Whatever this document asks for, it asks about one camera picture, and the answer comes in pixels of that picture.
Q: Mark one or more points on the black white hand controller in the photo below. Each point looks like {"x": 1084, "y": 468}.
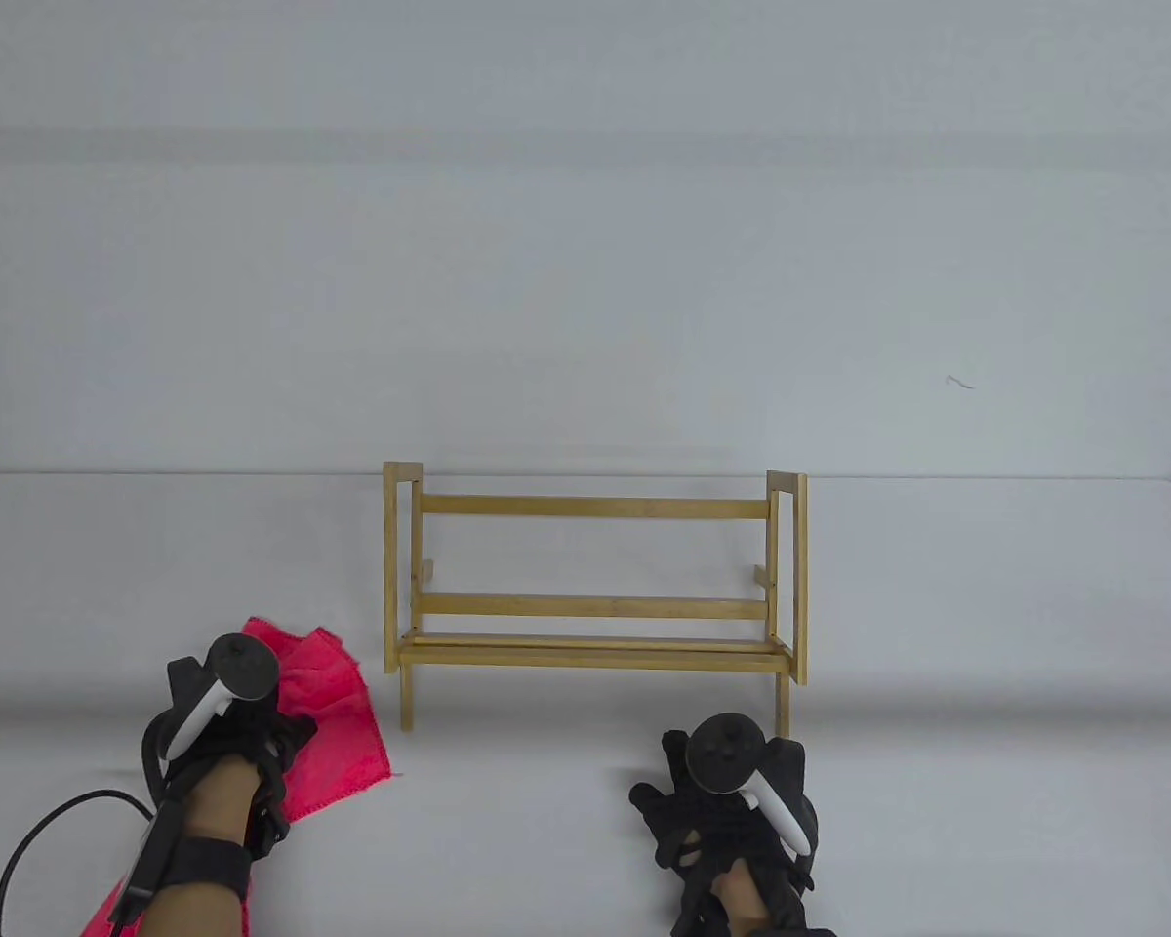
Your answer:
{"x": 737, "y": 766}
{"x": 239, "y": 673}

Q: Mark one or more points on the person's right thumb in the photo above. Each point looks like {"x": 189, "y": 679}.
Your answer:
{"x": 656, "y": 804}

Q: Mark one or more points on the red cloth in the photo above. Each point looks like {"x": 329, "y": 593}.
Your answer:
{"x": 337, "y": 722}

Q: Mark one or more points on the black white right hand controller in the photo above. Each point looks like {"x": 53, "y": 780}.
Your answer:
{"x": 737, "y": 766}

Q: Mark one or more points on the black white left hand controller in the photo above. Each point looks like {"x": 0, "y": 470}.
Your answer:
{"x": 239, "y": 673}

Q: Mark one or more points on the person's right hand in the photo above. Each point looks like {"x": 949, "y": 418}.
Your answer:
{"x": 732, "y": 830}

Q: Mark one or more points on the wooden slatted rack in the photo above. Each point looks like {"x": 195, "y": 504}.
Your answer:
{"x": 595, "y": 605}

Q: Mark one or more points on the person's left forearm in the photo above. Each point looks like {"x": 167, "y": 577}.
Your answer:
{"x": 190, "y": 913}

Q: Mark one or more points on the person's left hand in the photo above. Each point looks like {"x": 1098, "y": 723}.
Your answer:
{"x": 224, "y": 781}

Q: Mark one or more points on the black left wrist band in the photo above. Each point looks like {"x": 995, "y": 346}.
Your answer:
{"x": 205, "y": 864}

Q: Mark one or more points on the person's left thumb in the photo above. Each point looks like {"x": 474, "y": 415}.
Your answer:
{"x": 298, "y": 735}

